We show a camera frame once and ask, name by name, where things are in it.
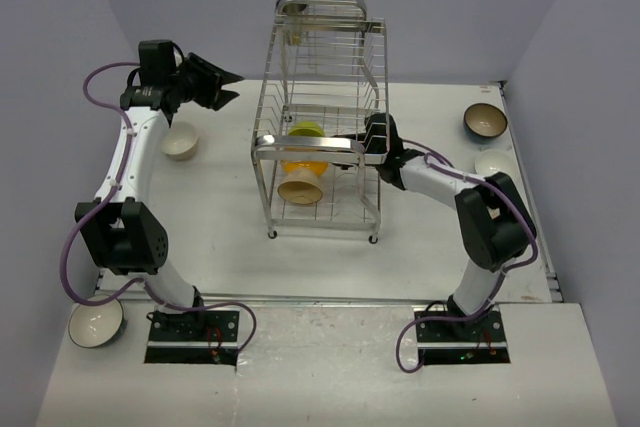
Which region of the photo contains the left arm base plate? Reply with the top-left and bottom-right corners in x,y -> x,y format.
144,309 -> 240,367

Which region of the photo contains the beige patterned bowl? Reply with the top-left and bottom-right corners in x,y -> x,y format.
160,122 -> 199,161

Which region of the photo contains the white bowl dark outside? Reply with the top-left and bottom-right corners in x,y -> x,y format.
67,300 -> 127,349

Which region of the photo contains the steel perforated cutlery holder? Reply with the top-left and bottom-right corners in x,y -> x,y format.
276,0 -> 308,46

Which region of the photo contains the dark blue bowl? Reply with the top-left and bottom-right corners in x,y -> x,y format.
463,103 -> 508,140

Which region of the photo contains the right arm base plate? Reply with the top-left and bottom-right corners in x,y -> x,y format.
415,308 -> 511,366

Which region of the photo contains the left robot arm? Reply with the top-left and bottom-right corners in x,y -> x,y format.
59,39 -> 243,340

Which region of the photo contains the lime green bowl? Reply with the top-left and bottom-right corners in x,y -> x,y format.
288,121 -> 325,137

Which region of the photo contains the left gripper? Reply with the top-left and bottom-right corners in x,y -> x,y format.
168,53 -> 242,110

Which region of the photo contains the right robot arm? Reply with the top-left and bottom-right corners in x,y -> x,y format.
357,113 -> 539,340

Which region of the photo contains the yellow orange bowl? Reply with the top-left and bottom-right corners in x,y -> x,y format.
280,160 -> 328,177

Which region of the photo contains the aluminium table rail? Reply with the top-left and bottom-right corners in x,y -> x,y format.
94,270 -> 444,309

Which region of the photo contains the stainless steel dish rack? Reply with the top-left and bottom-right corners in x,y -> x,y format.
250,0 -> 389,243

